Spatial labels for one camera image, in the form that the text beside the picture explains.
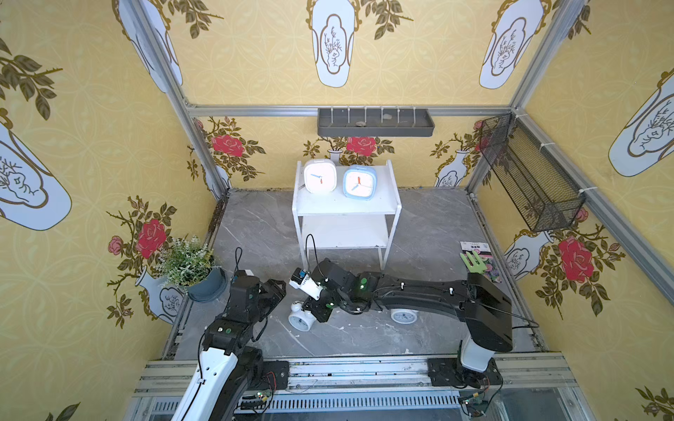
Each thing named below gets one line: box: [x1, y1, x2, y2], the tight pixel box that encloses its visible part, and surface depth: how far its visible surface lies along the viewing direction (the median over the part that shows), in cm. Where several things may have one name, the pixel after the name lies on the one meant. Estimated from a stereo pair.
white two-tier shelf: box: [291, 159, 402, 271], surface depth 75 cm
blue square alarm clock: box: [342, 164, 378, 201], surface depth 72 cm
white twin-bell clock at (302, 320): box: [287, 300, 317, 333], surface depth 78 cm
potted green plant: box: [156, 234, 229, 303], surface depth 80 cm
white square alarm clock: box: [303, 158, 337, 194], surface depth 73 cm
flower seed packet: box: [459, 241, 502, 284], surface depth 102 cm
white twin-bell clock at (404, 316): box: [389, 308, 419, 325], surface depth 83 cm
